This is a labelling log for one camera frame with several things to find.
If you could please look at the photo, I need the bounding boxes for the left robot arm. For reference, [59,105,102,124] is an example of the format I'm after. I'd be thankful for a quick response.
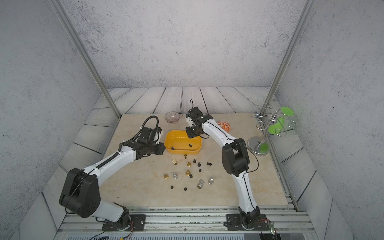
[59,116,165,231]

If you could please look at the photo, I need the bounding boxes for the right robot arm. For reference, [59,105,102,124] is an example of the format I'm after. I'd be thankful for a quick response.
[186,107,261,230]

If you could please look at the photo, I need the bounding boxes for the yellow plastic storage box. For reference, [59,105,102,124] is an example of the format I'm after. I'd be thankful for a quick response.
[165,130,203,155]

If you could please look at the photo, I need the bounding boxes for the silver rook chess piece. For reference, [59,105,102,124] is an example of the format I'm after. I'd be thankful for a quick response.
[197,179,205,190]

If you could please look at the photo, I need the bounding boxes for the striped glass bowl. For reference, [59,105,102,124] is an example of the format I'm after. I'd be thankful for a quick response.
[165,112,180,124]

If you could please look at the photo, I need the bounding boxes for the orange patterned bowl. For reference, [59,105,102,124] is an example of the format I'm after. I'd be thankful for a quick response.
[217,121,231,133]

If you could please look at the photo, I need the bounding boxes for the metal cup tree stand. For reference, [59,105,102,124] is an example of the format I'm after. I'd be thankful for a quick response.
[247,103,297,156]

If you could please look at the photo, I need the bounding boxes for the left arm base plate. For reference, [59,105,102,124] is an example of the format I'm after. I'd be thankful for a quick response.
[102,214,147,232]

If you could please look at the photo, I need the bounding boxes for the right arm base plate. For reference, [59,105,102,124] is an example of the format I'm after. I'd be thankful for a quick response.
[223,214,270,232]

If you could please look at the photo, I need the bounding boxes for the right aluminium frame post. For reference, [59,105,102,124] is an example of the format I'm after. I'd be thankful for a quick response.
[261,0,316,114]

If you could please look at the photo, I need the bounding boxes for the aluminium frame post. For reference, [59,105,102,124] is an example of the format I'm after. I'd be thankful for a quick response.
[261,0,316,114]
[49,0,122,119]

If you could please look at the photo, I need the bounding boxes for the left aluminium frame post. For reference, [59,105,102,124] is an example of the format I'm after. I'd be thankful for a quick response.
[49,0,122,119]

